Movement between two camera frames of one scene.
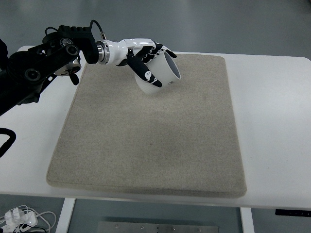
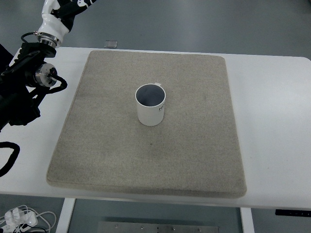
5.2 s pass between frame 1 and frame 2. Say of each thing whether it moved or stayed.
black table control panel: stayed
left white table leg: stayed
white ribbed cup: moved
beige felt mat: stayed
